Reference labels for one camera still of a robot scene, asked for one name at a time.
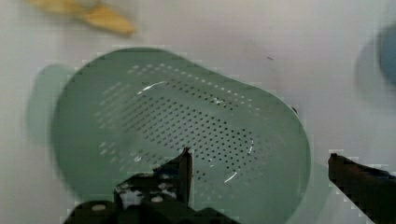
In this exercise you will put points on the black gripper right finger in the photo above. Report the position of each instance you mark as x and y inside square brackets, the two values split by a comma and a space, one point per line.
[372, 190]

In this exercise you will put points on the yellow peeled banana toy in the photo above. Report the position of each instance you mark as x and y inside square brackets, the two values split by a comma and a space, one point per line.
[93, 12]

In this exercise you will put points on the green plastic strainer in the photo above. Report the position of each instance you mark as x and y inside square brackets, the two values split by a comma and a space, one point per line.
[131, 110]

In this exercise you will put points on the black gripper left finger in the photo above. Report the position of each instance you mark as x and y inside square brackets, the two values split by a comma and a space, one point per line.
[159, 197]

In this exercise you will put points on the blue tape roll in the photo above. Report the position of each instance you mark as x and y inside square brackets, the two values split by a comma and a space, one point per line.
[387, 53]

